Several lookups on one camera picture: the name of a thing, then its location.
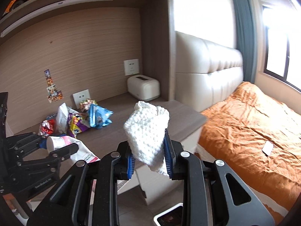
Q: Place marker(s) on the blue snack bag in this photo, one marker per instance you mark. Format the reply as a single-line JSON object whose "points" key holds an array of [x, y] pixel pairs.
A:
{"points": [[99, 117]]}

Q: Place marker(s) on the clear blue label box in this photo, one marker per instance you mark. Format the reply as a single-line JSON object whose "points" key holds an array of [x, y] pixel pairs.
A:
{"points": [[52, 116]]}

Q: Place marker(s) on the red white snack wrapper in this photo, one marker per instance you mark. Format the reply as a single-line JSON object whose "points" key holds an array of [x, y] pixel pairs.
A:
{"points": [[47, 127]]}

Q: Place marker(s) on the orange bed cover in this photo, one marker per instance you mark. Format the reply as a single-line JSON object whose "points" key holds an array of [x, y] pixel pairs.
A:
{"points": [[236, 131]]}

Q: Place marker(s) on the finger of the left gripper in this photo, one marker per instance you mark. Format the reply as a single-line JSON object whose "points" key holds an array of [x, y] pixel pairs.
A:
{"points": [[64, 153], [37, 142]]}

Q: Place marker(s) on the white wall socket upper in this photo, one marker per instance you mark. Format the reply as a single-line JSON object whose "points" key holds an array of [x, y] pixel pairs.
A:
{"points": [[131, 67]]}

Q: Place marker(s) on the white square trash bin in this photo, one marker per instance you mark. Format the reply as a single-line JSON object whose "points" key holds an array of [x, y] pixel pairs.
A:
{"points": [[171, 216]]}

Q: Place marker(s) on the white tissue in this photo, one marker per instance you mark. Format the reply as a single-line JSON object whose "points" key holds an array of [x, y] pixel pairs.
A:
{"points": [[145, 131]]}

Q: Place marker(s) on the cartoon stickers on wall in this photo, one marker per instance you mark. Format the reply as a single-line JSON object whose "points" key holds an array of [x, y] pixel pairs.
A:
{"points": [[53, 93]]}

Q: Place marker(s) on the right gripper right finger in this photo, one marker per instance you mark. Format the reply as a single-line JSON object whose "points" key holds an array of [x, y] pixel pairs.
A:
{"points": [[213, 192]]}

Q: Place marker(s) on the white wall socket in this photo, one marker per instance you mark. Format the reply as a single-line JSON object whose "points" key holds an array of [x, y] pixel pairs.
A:
{"points": [[131, 67], [80, 97]]}

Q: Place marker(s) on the teal curtain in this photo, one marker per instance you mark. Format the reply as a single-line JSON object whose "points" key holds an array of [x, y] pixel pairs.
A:
{"points": [[246, 37]]}

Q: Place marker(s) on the white paper cup wrapper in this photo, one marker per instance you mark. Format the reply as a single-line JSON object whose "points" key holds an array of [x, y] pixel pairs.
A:
{"points": [[53, 143]]}

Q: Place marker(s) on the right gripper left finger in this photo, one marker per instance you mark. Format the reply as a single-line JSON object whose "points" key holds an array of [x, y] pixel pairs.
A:
{"points": [[87, 189]]}

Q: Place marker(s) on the dark framed window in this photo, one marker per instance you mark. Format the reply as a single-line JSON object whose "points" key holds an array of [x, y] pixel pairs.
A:
{"points": [[282, 36]]}

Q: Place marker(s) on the white wall socket lower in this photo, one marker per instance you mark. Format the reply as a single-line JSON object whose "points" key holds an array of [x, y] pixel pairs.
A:
{"points": [[80, 97]]}

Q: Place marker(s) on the white plastic bag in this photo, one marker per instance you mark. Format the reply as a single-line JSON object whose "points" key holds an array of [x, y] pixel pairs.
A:
{"points": [[62, 117]]}

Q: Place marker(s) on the gold candy wrapper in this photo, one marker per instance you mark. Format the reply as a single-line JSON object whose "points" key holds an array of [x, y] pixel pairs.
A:
{"points": [[85, 105]]}

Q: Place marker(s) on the cream padded headboard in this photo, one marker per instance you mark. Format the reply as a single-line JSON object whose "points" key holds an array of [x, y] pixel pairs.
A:
{"points": [[206, 72]]}

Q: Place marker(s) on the purple yellow snack bag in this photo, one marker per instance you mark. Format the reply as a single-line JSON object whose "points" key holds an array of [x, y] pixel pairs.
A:
{"points": [[77, 123]]}

